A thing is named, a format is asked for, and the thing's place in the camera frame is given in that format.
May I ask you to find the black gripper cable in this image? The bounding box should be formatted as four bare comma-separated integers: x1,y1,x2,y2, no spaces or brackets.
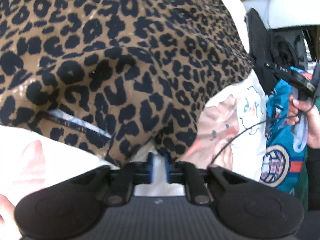
211,97,317,165

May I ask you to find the person's right hand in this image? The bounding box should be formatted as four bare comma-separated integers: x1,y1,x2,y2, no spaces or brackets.
286,93,320,149

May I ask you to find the leopard print garment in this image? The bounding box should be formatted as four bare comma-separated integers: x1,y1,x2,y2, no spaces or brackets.
0,0,256,168

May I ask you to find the cream bear print bedsheet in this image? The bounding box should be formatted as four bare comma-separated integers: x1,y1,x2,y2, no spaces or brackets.
0,0,270,201

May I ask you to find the teal printed jersey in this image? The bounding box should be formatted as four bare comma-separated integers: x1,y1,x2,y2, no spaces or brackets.
260,80,306,195

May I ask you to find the white pillar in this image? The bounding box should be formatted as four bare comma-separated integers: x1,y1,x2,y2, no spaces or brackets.
243,0,319,29

